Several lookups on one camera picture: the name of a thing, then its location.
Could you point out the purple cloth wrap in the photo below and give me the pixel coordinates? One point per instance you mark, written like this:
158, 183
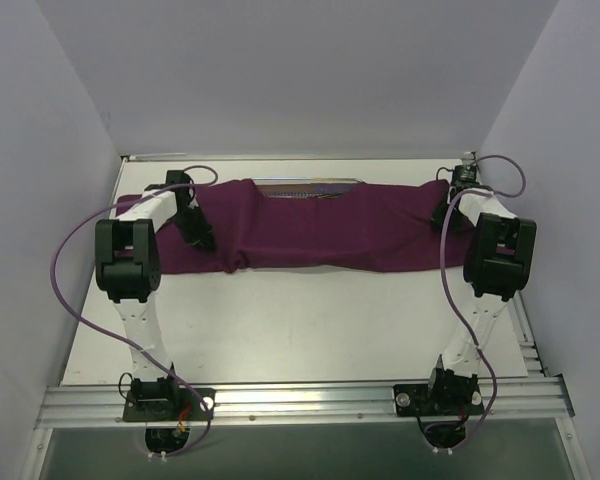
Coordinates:
372, 227

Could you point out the front aluminium rail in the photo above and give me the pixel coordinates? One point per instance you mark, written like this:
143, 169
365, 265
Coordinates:
100, 406

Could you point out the back aluminium rail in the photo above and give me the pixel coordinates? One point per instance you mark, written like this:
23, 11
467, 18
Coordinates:
183, 156

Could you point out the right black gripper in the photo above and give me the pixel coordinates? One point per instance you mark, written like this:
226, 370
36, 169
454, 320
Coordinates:
443, 216

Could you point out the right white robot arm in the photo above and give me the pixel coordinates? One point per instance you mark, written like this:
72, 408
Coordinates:
496, 266

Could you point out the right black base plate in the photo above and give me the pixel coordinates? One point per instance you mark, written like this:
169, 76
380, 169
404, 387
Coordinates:
413, 400

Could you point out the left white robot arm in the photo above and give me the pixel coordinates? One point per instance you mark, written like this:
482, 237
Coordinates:
128, 270

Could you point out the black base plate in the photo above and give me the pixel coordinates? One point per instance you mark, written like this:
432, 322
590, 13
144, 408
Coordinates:
413, 400
152, 402

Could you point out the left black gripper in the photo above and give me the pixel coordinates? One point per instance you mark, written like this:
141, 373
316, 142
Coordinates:
198, 226

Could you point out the metal mesh instrument tray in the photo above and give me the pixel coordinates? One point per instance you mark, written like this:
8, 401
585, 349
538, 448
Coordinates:
305, 188

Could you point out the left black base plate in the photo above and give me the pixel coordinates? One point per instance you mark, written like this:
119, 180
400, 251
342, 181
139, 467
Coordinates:
152, 402

